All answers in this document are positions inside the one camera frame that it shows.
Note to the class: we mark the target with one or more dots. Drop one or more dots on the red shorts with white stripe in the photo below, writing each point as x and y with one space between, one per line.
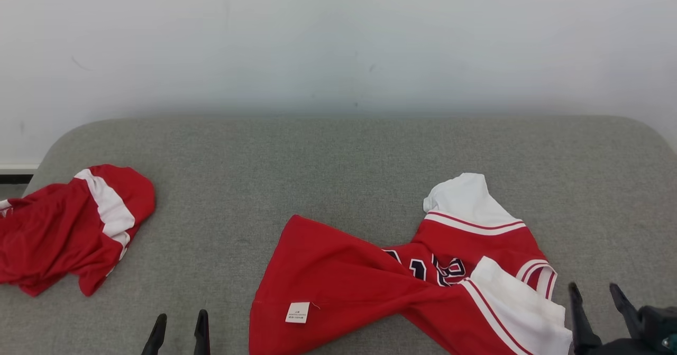
53 233

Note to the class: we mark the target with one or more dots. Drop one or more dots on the red jersey with white sleeves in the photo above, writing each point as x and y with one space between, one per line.
344 281

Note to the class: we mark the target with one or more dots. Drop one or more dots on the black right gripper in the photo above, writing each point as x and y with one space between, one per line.
619 348

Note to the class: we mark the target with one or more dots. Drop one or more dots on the black and white baseboard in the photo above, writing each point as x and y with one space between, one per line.
16 174

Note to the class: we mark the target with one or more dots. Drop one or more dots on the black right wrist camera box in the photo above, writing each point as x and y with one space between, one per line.
658 326

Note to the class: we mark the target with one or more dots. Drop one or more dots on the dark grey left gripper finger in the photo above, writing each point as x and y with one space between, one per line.
156 339
202 339

